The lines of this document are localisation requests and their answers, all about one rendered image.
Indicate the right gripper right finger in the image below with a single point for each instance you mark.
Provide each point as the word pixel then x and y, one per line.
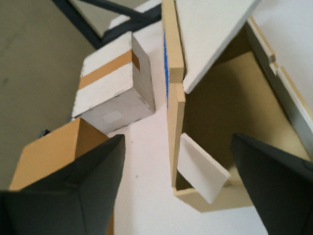
pixel 280 185

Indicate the small dark grey block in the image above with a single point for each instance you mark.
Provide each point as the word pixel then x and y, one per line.
pixel 43 133

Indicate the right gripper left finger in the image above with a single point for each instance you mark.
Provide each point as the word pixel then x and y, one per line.
pixel 76 199

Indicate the white cardboard box with tan tape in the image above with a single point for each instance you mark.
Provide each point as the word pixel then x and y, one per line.
pixel 115 88

